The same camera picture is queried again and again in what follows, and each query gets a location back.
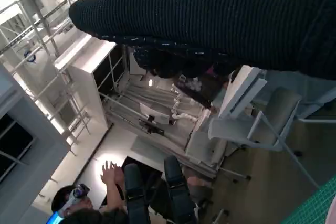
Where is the person wearing headset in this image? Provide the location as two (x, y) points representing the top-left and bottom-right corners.
(51, 155), (200, 224)

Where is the green cutting mat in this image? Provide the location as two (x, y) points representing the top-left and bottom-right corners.
(282, 175), (336, 224)

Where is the black screen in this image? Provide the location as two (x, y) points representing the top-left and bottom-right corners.
(101, 155), (163, 209)

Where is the grey headset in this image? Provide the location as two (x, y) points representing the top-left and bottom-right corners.
(56, 183), (91, 218)

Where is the headset person's hand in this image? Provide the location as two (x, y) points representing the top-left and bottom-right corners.
(99, 160), (124, 185)

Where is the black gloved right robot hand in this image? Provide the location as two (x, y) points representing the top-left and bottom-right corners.
(68, 0), (336, 80)

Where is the pink bowl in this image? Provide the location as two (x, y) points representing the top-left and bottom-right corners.
(325, 199), (336, 224)

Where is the grey mesh chair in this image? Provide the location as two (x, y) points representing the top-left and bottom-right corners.
(208, 65), (336, 188)

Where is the white shelf cabinet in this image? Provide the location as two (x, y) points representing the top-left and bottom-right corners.
(54, 35), (132, 133)

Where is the dark window pane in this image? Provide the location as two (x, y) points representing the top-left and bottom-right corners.
(0, 113), (36, 184)

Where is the white metal rack frame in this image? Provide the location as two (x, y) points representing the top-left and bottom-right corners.
(0, 0), (124, 156)

